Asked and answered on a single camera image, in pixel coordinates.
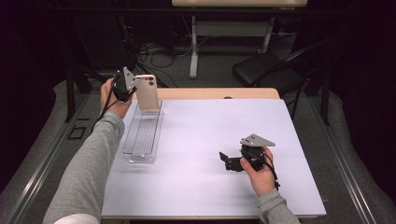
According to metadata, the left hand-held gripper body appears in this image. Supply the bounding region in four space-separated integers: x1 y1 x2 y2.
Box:
110 66 140 104

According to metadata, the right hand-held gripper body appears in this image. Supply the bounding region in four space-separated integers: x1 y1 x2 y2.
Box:
238 133 276 173

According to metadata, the beige phone case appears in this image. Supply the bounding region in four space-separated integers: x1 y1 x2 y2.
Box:
134 74 161 113

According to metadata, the clear plastic tray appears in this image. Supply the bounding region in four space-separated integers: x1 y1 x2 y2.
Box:
122 99 165 165

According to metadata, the person's left hand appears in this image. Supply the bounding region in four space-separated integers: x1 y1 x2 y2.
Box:
99 77 134 119

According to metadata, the person's right hand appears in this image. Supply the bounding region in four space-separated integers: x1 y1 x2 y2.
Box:
239 147 278 198

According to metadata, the white table board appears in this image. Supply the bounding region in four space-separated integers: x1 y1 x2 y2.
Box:
101 98 327 218

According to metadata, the black metal stand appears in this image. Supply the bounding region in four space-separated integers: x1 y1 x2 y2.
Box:
64 64 123 123

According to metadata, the white desk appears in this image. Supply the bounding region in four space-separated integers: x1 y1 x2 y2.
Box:
171 0 308 79

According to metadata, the wooden table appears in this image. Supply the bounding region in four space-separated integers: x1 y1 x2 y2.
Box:
132 87 280 101

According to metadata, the black folding chair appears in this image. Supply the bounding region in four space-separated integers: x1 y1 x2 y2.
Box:
232 38 332 120

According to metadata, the dark curtain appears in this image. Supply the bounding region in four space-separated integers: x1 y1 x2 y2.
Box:
295 0 396 195
0 0 68 189

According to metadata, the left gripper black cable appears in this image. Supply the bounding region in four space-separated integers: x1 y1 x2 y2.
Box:
91 76 119 133

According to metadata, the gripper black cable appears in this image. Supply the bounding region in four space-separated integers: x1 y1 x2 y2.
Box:
262 151 281 191
91 76 119 133

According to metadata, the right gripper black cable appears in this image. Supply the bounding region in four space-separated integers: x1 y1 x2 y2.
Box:
262 151 281 191

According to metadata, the bundle of floor cables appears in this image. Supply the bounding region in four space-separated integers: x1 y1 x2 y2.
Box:
118 15 202 89

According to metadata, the black floor outlet frame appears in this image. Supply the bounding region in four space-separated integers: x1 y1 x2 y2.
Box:
66 125 88 141

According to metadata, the metal floor rail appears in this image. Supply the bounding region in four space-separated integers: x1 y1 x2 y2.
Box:
306 96 378 224
6 92 92 224

